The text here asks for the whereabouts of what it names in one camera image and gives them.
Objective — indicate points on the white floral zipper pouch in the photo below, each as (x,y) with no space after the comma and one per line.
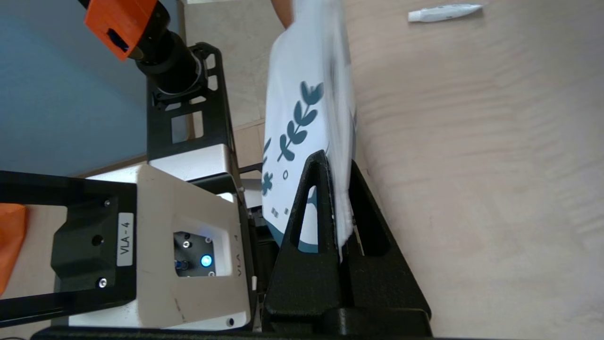
(302,61)

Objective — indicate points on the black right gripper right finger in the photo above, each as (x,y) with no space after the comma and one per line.
(382,283)

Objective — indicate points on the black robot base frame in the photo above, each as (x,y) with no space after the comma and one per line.
(219,118)

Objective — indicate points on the small white toothpaste tube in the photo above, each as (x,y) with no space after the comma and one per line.
(443,13)

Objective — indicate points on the orange plastic cover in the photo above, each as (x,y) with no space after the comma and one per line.
(122,21)
(10,245)

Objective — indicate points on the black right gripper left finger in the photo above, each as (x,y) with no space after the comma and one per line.
(306,283)

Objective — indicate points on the black cylindrical torso joint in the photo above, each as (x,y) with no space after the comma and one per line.
(172,66)

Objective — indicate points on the white and black robot torso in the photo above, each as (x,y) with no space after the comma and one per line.
(160,236)

